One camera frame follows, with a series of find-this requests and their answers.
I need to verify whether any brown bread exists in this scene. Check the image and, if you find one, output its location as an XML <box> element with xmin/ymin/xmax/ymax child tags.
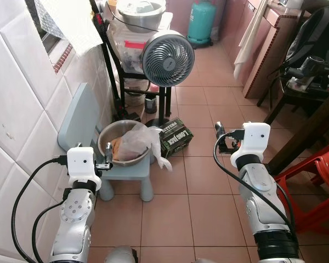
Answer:
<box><xmin>110</xmin><ymin>137</ymin><xmax>124</xmax><ymax>161</ymax></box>

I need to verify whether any large metal bowl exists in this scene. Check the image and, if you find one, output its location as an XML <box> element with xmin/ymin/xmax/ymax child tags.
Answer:
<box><xmin>97</xmin><ymin>120</ymin><xmax>155</xmax><ymax>165</ymax></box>

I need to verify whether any clear plastic bag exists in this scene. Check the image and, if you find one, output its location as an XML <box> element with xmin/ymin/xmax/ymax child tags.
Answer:
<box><xmin>117</xmin><ymin>123</ymin><xmax>174</xmax><ymax>172</ymax></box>

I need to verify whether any green printed cardboard box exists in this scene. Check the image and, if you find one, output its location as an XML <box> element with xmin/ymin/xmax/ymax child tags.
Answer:
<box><xmin>158</xmin><ymin>117</ymin><xmax>195</xmax><ymax>159</ymax></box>

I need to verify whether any small blue-grey plastic chair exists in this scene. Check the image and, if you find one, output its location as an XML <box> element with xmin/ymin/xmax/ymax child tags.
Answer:
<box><xmin>58</xmin><ymin>82</ymin><xmax>155</xmax><ymax>202</ymax></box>

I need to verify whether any dark wooden chair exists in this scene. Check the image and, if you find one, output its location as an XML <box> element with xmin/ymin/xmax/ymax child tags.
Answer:
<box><xmin>257</xmin><ymin>60</ymin><xmax>329</xmax><ymax>128</ymax></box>

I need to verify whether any dark wooden table leg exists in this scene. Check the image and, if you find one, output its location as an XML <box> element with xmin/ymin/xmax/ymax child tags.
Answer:
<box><xmin>263</xmin><ymin>90</ymin><xmax>329</xmax><ymax>176</ymax></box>

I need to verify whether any black metal rack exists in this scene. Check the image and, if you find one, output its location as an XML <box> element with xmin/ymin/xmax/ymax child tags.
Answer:
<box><xmin>90</xmin><ymin>0</ymin><xmax>174</xmax><ymax>117</ymax></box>

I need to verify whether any white hanging towel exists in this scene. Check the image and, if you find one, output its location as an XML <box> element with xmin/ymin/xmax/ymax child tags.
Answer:
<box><xmin>232</xmin><ymin>0</ymin><xmax>270</xmax><ymax>81</ymax></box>

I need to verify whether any red plastic stool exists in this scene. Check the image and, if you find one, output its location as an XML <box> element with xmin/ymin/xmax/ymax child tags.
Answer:
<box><xmin>274</xmin><ymin>141</ymin><xmax>329</xmax><ymax>235</ymax></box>

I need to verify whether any grey robot left leg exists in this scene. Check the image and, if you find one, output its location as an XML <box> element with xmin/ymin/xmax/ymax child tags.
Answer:
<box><xmin>104</xmin><ymin>247</ymin><xmax>139</xmax><ymax>263</ymax></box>

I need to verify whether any clear plastic storage tub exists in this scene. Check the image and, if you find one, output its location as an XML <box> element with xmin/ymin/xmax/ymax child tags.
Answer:
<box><xmin>112</xmin><ymin>25</ymin><xmax>154</xmax><ymax>75</ymax></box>

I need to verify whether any brown wooden cabinet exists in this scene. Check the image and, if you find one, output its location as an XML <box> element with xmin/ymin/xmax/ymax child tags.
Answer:
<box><xmin>240</xmin><ymin>0</ymin><xmax>303</xmax><ymax>100</ymax></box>

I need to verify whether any grey handheld vacuum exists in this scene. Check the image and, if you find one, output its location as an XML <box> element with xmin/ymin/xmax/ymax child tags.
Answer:
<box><xmin>287</xmin><ymin>55</ymin><xmax>329</xmax><ymax>92</ymax></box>

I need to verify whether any teal gas cylinder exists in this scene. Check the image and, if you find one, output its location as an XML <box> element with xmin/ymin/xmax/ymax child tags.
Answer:
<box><xmin>186</xmin><ymin>0</ymin><xmax>218</xmax><ymax>48</ymax></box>

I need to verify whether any black backpack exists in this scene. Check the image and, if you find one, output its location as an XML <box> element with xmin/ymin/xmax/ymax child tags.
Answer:
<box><xmin>285</xmin><ymin>5</ymin><xmax>329</xmax><ymax>73</ymax></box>

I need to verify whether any white curtain cloth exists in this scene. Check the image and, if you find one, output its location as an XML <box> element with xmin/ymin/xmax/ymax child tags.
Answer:
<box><xmin>35</xmin><ymin>0</ymin><xmax>104</xmax><ymax>56</ymax></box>

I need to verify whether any large metal pot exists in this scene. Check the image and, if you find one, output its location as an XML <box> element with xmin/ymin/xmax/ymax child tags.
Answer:
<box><xmin>116</xmin><ymin>0</ymin><xmax>168</xmax><ymax>33</ymax></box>

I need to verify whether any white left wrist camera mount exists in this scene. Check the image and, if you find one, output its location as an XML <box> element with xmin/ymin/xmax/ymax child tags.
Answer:
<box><xmin>66</xmin><ymin>146</ymin><xmax>103</xmax><ymax>192</ymax></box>

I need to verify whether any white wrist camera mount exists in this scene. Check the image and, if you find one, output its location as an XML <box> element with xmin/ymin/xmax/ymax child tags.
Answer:
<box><xmin>231</xmin><ymin>123</ymin><xmax>271</xmax><ymax>166</ymax></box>
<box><xmin>66</xmin><ymin>146</ymin><xmax>103</xmax><ymax>192</ymax></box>

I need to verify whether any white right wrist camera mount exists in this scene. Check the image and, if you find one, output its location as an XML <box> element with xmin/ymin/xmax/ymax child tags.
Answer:
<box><xmin>231</xmin><ymin>123</ymin><xmax>271</xmax><ymax>166</ymax></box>

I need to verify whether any grey pedestal fan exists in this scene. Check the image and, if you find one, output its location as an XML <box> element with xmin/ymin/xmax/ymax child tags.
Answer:
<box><xmin>141</xmin><ymin>30</ymin><xmax>196</xmax><ymax>130</ymax></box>

